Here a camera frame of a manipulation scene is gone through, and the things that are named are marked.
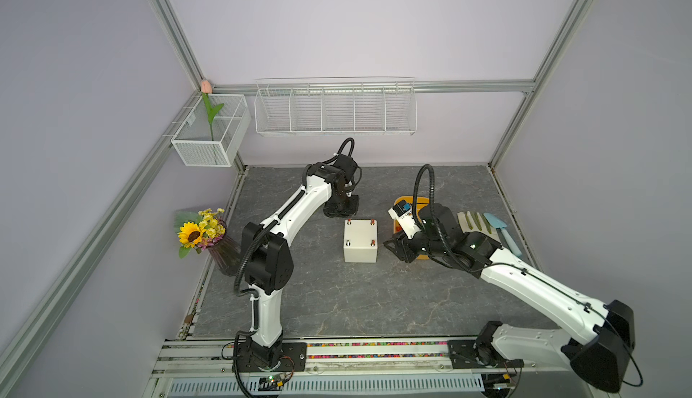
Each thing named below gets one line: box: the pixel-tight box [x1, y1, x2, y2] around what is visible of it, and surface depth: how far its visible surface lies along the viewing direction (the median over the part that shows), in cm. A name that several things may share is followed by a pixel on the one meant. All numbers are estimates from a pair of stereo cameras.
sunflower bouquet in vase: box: [173, 208, 242, 277], surface depth 74 cm
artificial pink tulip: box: [200, 80, 225, 142], surface depth 91 cm
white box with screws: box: [343, 218, 378, 263], surface depth 90 cm
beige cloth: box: [456, 210, 502, 244], surface depth 103 cm
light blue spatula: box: [483, 212, 522, 258], surface depth 100 cm
